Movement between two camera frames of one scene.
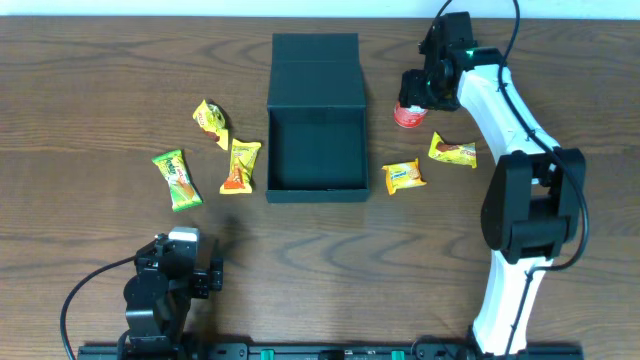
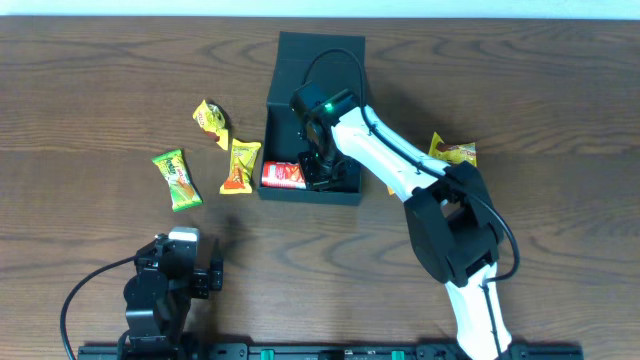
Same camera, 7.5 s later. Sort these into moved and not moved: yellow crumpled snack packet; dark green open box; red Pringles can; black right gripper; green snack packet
Moved: red Pringles can; black right gripper
Not moved: yellow crumpled snack packet; dark green open box; green snack packet
